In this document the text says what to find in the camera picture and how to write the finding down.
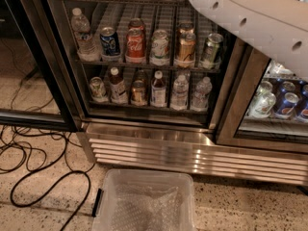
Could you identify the clear water bottle bottom right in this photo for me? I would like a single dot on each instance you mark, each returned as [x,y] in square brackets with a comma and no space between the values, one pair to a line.
[200,96]

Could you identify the blue pepsi can middle shelf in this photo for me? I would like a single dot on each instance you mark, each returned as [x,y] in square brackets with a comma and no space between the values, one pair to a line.
[110,44]

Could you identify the red cola can behind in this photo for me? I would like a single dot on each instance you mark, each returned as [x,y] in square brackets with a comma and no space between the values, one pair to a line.
[136,23]

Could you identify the red coca-cola can front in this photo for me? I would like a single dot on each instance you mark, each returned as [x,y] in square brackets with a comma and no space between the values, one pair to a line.
[135,49]

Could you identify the clear plastic storage bin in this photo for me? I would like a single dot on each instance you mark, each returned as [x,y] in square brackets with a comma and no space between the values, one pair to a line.
[159,180]

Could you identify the gold soda can front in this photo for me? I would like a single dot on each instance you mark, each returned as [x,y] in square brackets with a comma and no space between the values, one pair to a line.
[184,56]

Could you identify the purple juice bottle white cap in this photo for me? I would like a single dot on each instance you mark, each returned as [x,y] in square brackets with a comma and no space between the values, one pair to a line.
[158,90]

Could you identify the brown tea bottle white cap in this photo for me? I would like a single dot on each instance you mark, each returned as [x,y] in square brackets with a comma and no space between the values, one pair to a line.
[118,89]

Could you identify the gold soda can behind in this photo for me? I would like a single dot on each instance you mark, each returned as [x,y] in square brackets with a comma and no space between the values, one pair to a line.
[185,27]

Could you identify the clear water bottle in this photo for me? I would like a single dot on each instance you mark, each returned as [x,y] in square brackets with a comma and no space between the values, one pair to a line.
[200,96]
[179,95]

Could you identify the dark bottle behind gold can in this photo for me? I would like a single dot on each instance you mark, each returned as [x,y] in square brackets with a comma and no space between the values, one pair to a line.
[141,75]

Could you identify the blue pepsi can right compartment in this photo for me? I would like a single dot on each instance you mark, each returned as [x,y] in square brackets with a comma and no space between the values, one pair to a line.
[285,105]

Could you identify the clear water bottle middle shelf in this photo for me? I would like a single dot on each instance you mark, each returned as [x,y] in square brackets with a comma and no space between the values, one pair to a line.
[87,50]

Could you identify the clear water bottle bottom middle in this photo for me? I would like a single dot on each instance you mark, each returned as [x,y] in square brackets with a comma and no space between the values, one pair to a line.
[179,95]

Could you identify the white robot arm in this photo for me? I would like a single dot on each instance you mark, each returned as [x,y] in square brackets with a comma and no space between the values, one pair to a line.
[277,28]

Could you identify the stainless steel glass-door fridge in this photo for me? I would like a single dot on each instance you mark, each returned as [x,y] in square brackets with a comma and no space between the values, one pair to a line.
[224,140]

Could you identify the open fridge glass door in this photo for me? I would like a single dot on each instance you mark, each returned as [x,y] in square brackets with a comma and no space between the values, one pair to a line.
[34,88]

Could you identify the white green can bottom shelf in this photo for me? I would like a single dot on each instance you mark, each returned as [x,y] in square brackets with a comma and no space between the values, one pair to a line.
[98,90]

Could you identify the bubble wrap sheet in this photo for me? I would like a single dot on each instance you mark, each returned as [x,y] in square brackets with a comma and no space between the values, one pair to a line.
[146,209]

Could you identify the blue pepsi can far right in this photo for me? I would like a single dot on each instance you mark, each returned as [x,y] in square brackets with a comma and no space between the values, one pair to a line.
[301,110]

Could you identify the gold soda can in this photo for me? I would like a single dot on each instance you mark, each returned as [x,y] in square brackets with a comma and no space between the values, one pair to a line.
[184,56]
[185,27]

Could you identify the gold can bottom shelf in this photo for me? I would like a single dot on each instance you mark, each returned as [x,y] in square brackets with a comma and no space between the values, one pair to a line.
[138,93]

